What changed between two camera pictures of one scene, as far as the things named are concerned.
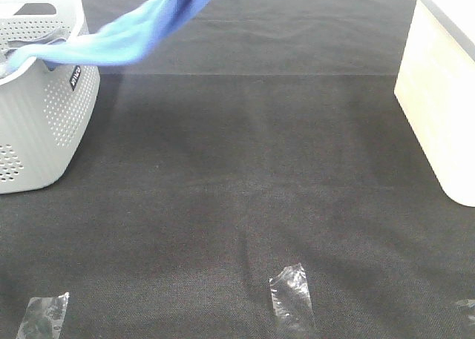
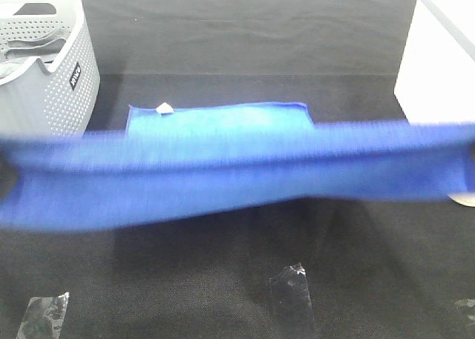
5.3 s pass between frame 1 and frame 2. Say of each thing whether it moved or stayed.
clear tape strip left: stayed
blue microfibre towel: moved
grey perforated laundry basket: stayed
